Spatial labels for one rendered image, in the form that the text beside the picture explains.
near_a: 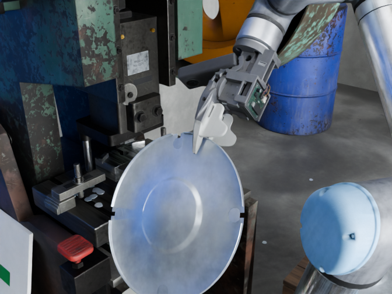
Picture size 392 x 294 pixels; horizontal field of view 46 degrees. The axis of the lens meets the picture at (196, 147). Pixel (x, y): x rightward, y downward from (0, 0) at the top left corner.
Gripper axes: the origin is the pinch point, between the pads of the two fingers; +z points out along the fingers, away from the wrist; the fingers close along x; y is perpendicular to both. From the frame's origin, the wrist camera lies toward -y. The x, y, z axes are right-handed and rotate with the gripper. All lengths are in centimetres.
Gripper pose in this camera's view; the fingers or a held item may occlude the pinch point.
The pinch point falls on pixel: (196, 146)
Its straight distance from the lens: 78.9
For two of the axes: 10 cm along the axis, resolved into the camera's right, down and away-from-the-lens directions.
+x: 4.3, 3.9, 8.1
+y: 7.9, 2.7, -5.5
